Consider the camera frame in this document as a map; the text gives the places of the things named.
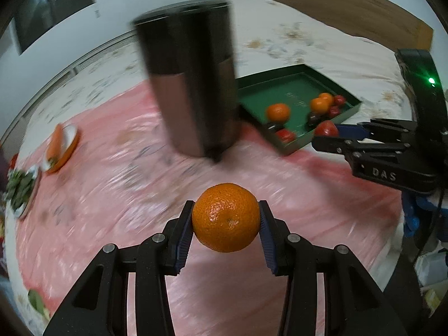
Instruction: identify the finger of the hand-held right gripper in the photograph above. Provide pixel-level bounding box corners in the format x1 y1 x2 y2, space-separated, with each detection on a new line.
337 118 418 143
311 135 407 164

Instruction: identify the carrot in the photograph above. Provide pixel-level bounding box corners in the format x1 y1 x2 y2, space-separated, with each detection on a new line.
46 123 64 163

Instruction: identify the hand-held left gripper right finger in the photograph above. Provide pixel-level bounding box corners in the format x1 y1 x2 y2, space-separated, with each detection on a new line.
259 199 408 336

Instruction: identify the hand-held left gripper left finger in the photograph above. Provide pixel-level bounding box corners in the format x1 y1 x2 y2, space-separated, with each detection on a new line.
43 200 195 336

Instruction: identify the floral bed sheet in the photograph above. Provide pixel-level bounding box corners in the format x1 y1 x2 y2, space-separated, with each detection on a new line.
0 0 421 336

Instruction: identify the loose green vegetable leaf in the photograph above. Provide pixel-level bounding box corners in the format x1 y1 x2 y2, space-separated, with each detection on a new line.
27 289 51 323

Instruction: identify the large bumpy mandarin orange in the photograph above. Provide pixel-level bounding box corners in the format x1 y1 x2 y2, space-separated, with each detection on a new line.
266 103 291 124

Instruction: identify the orange plate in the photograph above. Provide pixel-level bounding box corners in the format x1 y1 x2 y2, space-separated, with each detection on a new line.
42 124 80 174

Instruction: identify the grey bed rail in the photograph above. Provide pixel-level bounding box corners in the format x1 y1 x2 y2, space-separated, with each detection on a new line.
0 30 137 141

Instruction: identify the blue white cloth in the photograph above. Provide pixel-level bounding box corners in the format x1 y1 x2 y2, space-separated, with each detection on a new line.
401 185 448 242

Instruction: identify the pink plastic sheet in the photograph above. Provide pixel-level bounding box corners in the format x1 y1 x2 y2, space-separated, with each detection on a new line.
14 84 403 336

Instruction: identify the black cable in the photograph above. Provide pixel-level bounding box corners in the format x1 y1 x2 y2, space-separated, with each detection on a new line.
413 182 448 263

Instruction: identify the wooden headboard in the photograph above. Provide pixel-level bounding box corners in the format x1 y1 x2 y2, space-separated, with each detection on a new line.
214 0 435 50

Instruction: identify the green tray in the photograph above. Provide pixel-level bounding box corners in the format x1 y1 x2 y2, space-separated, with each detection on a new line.
236 64 363 157

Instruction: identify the metal thermos cup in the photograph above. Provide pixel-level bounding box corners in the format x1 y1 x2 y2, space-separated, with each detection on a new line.
132 0 242 163

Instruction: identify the dark window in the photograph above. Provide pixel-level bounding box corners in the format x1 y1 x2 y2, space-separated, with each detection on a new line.
12 0 97 55

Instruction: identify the green leafy vegetable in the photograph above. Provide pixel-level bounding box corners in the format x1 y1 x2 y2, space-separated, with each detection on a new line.
6 170 36 209

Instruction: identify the white oval plate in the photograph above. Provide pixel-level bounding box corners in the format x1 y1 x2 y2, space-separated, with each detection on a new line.
7 164 40 218

